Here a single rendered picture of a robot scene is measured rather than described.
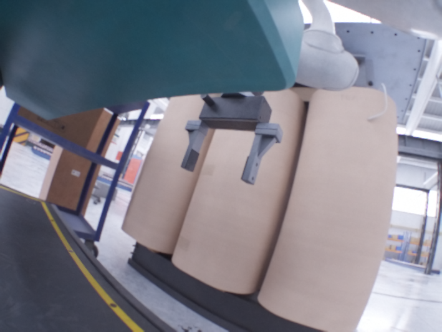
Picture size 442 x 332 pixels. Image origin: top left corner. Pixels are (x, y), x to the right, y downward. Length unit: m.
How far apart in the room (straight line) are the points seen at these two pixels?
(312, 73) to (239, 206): 0.53
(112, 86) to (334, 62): 0.41
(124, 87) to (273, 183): 0.71
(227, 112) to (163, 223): 0.75
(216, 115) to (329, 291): 0.59
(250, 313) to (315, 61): 0.88
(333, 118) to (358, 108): 0.11
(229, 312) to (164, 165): 0.76
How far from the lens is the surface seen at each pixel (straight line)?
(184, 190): 1.04
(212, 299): 1.00
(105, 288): 0.33
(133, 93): 0.18
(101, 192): 4.21
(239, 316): 0.96
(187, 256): 0.88
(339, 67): 0.48
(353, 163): 0.75
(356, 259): 0.71
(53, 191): 1.70
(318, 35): 0.50
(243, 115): 0.37
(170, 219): 1.04
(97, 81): 0.20
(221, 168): 0.86
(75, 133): 1.09
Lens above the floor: 0.48
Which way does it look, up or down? 12 degrees up
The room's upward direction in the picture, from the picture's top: 18 degrees clockwise
